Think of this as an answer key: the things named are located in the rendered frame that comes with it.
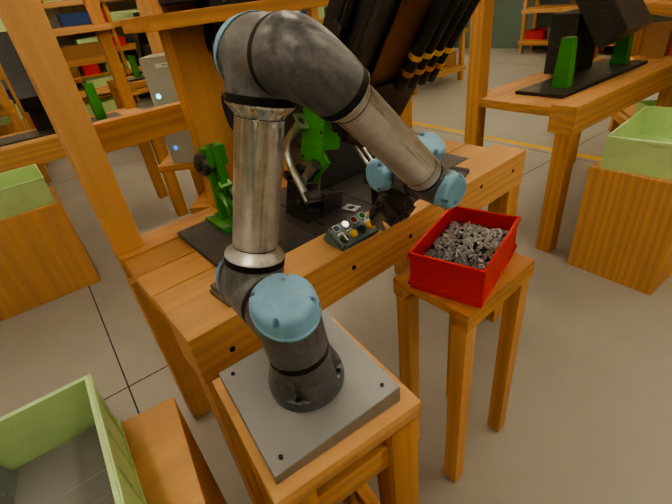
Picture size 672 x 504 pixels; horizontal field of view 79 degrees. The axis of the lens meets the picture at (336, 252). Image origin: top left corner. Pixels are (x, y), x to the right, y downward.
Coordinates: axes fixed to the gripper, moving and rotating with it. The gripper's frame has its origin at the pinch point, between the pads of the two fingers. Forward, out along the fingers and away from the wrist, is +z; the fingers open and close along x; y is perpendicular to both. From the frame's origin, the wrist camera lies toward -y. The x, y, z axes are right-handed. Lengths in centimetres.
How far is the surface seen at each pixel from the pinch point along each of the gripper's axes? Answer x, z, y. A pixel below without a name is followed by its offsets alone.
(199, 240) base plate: -39, 28, -32
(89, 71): 124, 558, -767
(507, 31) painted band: 918, 326, -359
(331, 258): -17.3, 3.6, 2.8
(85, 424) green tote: -85, 6, 7
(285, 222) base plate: -13.1, 20.5, -21.3
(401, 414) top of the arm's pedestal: -39, -18, 43
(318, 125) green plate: 3.1, -5.7, -34.4
